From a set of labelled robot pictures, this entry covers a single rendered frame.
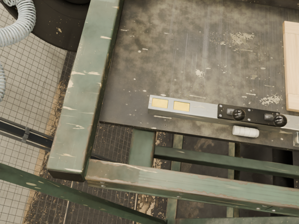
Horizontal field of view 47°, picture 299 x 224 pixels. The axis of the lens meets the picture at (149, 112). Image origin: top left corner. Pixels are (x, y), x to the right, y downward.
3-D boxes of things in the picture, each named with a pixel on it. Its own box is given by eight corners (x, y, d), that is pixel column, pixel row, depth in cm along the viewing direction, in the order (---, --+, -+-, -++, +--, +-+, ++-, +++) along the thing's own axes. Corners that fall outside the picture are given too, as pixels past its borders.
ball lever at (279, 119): (271, 123, 110) (288, 129, 97) (260, 122, 110) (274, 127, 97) (273, 112, 110) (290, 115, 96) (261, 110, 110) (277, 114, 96)
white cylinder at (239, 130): (232, 135, 111) (256, 139, 111) (234, 132, 108) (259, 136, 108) (232, 127, 112) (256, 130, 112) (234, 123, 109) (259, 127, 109)
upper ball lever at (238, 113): (234, 118, 110) (246, 122, 96) (223, 116, 110) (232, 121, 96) (236, 106, 110) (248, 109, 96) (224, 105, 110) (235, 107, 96)
